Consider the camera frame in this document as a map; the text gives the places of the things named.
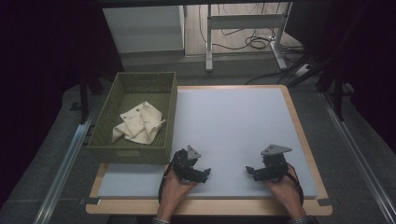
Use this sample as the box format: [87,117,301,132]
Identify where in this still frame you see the green woven basket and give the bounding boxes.
[87,72,178,165]

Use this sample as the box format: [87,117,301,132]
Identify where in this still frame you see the metal floor rail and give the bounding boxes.
[318,91,396,224]
[32,99,104,224]

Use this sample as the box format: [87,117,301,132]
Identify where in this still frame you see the person's right sleeve cuff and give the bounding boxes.
[288,215,316,224]

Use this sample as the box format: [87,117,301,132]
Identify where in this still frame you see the dark curtain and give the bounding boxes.
[0,0,125,208]
[284,0,396,153]

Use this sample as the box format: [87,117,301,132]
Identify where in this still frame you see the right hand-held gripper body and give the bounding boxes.
[261,144,293,182]

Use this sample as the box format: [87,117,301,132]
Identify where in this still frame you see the black floor cables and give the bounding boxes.
[199,3,305,86]

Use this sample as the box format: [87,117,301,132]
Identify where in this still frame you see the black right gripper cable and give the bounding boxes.
[286,162,304,206]

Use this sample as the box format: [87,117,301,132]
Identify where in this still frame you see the person's right hand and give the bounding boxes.
[264,167,307,220]

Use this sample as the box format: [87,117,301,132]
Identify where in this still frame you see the white power strip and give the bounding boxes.
[293,63,312,77]

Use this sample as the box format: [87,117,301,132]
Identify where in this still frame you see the black stand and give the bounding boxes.
[286,55,347,122]
[78,71,105,125]

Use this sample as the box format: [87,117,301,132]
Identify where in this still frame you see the grey foam mat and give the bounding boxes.
[97,87,318,200]

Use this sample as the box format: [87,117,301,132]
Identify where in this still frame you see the white cabinet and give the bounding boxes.
[102,5,186,54]

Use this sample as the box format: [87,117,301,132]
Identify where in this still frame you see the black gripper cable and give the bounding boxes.
[286,162,304,206]
[157,161,176,206]

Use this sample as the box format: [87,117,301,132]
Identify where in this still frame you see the white metal desk frame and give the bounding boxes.
[205,2,293,73]

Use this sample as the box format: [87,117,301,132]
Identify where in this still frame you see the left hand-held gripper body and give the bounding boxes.
[172,145,203,182]

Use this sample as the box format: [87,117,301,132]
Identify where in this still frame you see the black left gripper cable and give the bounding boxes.
[157,161,176,206]

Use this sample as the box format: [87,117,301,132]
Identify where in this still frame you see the person's left hand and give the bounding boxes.
[156,171,199,220]

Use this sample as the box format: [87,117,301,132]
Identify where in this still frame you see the cream cloth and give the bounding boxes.
[111,101,166,146]

